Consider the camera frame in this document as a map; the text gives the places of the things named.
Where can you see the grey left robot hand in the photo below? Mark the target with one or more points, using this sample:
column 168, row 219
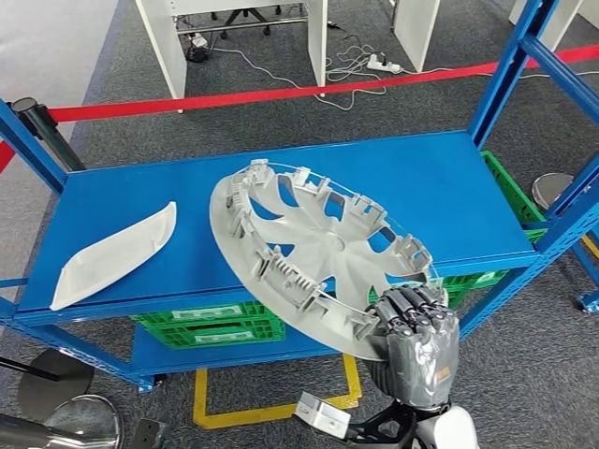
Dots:
column 149, row 435

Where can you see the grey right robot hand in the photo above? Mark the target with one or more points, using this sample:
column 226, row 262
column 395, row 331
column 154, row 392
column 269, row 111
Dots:
column 421, row 365

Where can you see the grey plastic wheel hubcap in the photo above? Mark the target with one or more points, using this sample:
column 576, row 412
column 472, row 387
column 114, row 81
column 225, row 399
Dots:
column 327, row 248

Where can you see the white plastic car part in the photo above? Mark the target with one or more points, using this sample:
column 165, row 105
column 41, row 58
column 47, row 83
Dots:
column 107, row 260

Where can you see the chrome stanchion base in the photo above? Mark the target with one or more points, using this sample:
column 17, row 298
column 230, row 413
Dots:
column 550, row 189
column 84, row 424

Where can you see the dark round stanchion base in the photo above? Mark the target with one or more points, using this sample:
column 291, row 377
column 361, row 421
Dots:
column 56, row 384

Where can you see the yellow floor tape outline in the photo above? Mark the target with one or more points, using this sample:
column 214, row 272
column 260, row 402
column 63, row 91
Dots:
column 280, row 414

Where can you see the white power strip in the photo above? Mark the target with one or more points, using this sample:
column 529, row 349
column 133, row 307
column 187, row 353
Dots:
column 384, row 64

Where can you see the red barrier belt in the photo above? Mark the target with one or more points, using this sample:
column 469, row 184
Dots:
column 234, row 97

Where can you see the black floor device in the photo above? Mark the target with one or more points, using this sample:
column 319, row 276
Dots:
column 196, row 49

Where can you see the black office chair base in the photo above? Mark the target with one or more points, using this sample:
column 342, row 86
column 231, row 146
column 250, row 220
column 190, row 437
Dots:
column 243, row 15

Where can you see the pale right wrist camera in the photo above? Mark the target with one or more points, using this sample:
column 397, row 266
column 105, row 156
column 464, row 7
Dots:
column 322, row 416

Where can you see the black stanchion post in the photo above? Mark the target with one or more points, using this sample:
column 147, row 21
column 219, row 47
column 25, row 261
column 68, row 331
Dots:
column 47, row 136

